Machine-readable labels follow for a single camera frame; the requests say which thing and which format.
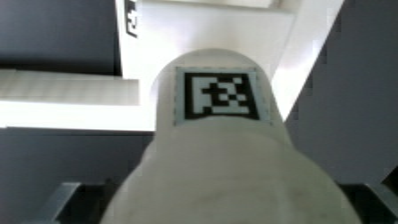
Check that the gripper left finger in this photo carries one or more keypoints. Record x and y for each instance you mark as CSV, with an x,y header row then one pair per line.
x,y
75,205

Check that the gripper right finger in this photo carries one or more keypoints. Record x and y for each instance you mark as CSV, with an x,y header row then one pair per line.
x,y
375,203

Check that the white lamp bulb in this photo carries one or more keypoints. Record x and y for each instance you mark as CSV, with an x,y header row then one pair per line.
x,y
223,174

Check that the white lamp base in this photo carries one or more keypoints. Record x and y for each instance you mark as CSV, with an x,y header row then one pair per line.
x,y
269,30

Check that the white frame wall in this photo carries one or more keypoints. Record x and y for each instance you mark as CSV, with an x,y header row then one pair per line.
x,y
72,101

